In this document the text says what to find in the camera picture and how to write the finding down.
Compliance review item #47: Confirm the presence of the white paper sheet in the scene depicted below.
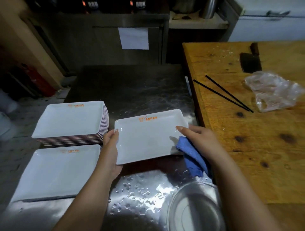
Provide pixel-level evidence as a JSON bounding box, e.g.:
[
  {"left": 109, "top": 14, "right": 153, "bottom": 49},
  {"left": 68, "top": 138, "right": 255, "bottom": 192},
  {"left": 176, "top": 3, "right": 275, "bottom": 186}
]
[{"left": 118, "top": 27, "right": 149, "bottom": 50}]

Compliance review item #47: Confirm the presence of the black chopstick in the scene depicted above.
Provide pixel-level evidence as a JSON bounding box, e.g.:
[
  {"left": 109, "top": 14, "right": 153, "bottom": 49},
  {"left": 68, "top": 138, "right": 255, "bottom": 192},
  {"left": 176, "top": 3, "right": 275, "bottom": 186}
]
[
  {"left": 205, "top": 75, "right": 254, "bottom": 113},
  {"left": 193, "top": 80, "right": 252, "bottom": 112}
]

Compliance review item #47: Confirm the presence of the steel basin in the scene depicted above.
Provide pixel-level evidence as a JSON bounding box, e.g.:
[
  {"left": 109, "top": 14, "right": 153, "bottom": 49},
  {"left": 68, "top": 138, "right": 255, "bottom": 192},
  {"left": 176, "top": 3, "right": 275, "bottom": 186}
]
[{"left": 171, "top": 0, "right": 200, "bottom": 14}]

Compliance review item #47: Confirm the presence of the blue cloth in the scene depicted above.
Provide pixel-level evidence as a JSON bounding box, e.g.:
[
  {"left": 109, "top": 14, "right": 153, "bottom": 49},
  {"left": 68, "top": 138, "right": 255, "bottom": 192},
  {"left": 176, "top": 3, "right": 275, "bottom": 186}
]
[{"left": 176, "top": 136, "right": 211, "bottom": 178}]

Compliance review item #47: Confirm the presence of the clear glass bowl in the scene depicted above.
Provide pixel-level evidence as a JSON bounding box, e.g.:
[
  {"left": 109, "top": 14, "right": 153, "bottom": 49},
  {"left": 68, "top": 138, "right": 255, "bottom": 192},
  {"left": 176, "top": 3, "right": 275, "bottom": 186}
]
[{"left": 166, "top": 182, "right": 227, "bottom": 231}]

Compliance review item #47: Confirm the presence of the white chest freezer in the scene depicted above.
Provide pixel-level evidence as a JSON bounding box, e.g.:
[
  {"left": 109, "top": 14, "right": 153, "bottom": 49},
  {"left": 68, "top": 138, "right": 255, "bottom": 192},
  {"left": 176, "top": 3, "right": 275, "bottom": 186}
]
[{"left": 220, "top": 0, "right": 305, "bottom": 42}]

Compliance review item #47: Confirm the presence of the grey brick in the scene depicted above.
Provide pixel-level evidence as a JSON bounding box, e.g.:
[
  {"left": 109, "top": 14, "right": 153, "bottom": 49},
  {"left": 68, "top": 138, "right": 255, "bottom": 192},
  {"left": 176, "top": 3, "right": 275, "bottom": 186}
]
[{"left": 61, "top": 76, "right": 77, "bottom": 86}]

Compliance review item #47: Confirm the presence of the crumpled clear plastic bag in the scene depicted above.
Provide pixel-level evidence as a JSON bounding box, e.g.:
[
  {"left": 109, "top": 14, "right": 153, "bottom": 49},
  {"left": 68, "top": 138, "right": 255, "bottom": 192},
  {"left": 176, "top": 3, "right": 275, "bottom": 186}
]
[{"left": 245, "top": 70, "right": 305, "bottom": 113}]

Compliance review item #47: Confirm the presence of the steel cleaver with dark handle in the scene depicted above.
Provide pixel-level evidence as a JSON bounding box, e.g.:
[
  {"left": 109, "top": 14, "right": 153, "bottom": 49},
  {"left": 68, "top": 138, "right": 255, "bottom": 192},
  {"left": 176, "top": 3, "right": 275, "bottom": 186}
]
[{"left": 239, "top": 42, "right": 262, "bottom": 74}]

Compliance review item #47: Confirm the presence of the person's right hand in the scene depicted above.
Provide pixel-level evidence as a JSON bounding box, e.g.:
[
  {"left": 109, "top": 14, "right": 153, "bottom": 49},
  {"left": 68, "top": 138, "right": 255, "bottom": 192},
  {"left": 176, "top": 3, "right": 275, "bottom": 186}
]
[{"left": 175, "top": 125, "right": 227, "bottom": 167}]

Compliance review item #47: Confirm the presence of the person's left hand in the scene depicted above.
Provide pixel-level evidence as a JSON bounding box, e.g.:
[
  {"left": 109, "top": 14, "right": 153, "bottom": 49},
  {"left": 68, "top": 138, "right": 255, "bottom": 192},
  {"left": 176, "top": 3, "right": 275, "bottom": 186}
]
[{"left": 96, "top": 128, "right": 123, "bottom": 181}]

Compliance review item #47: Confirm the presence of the steel jug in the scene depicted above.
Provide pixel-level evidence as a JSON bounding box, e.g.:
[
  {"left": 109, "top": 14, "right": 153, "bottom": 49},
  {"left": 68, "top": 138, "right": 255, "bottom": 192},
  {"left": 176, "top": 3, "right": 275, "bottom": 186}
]
[{"left": 199, "top": 0, "right": 217, "bottom": 19}]

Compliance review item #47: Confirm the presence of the person's left forearm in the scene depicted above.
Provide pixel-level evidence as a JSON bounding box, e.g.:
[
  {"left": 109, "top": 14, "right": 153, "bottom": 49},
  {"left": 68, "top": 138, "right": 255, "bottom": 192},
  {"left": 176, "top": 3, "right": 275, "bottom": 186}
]
[{"left": 52, "top": 169, "right": 115, "bottom": 231}]

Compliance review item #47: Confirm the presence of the stainless steel cabinet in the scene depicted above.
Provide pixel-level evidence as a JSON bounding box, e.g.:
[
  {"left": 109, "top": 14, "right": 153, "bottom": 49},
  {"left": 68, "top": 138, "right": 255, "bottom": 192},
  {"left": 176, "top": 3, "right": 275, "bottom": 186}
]
[{"left": 23, "top": 12, "right": 170, "bottom": 72}]

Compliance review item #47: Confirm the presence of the red fire extinguisher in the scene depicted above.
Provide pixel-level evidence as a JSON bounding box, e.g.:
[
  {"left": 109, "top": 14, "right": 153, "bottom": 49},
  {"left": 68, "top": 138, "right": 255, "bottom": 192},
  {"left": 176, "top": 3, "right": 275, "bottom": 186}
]
[{"left": 20, "top": 63, "right": 57, "bottom": 97}]

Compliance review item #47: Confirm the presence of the person's right forearm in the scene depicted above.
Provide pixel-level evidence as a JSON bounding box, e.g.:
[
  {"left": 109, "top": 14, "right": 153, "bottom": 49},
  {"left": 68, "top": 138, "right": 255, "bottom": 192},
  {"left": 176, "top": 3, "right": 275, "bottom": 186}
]
[{"left": 211, "top": 153, "right": 284, "bottom": 231}]

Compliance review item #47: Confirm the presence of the steel work table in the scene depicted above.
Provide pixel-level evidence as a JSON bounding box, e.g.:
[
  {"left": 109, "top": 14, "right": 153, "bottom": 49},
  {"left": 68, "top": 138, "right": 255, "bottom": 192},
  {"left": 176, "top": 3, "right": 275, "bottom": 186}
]
[{"left": 0, "top": 64, "right": 227, "bottom": 231}]

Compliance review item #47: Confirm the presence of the wooden table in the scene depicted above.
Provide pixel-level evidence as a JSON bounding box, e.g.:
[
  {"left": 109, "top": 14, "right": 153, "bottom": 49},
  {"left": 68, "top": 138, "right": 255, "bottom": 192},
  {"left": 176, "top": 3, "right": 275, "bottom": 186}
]
[{"left": 182, "top": 41, "right": 305, "bottom": 231}]

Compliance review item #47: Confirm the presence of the loose light floor tile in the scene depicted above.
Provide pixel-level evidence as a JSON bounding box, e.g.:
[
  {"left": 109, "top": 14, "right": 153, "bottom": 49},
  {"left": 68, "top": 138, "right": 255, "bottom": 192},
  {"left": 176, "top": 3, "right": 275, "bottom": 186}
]
[{"left": 57, "top": 88, "right": 71, "bottom": 99}]

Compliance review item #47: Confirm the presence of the stack of white plates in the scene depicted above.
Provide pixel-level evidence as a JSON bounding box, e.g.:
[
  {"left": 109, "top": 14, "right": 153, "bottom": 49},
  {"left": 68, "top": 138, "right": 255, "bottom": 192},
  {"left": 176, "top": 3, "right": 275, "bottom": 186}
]
[{"left": 31, "top": 101, "right": 109, "bottom": 147}]

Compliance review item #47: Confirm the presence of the beige side counter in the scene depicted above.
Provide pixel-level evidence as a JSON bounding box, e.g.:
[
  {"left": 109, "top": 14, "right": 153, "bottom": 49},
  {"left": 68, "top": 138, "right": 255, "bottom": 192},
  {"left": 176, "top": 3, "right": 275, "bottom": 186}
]
[{"left": 168, "top": 12, "right": 229, "bottom": 30}]

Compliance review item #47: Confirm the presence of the black induction cooker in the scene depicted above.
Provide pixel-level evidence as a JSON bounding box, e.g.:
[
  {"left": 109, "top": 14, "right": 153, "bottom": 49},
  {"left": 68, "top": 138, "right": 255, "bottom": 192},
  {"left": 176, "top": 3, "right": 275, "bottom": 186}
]
[
  {"left": 82, "top": 0, "right": 99, "bottom": 9},
  {"left": 130, "top": 0, "right": 146, "bottom": 9}
]

